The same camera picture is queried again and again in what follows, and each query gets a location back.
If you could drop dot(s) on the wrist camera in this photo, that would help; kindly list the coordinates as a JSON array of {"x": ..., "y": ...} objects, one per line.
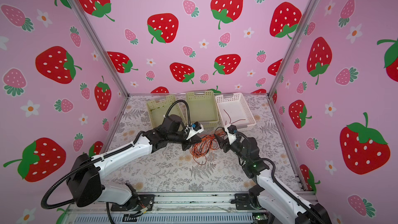
[
  {"x": 193, "y": 129},
  {"x": 231, "y": 131}
]

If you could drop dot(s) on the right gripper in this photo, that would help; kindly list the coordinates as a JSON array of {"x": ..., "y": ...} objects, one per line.
[{"x": 223, "y": 143}]

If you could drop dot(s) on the left green basket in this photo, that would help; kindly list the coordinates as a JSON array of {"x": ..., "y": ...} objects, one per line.
[{"x": 158, "y": 107}]

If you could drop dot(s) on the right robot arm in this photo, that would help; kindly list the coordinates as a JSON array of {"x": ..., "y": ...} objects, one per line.
[{"x": 269, "y": 192}]

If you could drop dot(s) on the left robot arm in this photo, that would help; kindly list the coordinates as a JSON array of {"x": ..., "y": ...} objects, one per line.
[{"x": 86, "y": 180}]

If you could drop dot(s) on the white perforated basket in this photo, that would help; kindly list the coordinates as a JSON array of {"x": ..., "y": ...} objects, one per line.
[{"x": 233, "y": 109}]

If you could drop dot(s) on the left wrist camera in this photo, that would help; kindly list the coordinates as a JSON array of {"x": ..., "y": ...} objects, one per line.
[{"x": 193, "y": 129}]

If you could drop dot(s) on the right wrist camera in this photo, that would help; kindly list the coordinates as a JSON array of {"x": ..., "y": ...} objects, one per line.
[{"x": 231, "y": 131}]

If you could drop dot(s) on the green basket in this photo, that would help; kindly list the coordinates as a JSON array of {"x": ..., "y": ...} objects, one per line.
[
  {"x": 158, "y": 107},
  {"x": 203, "y": 108}
]

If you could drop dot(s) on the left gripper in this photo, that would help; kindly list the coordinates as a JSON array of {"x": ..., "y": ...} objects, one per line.
[{"x": 188, "y": 143}]

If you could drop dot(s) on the middle green basket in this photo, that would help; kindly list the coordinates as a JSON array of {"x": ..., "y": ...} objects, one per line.
[{"x": 203, "y": 108}]

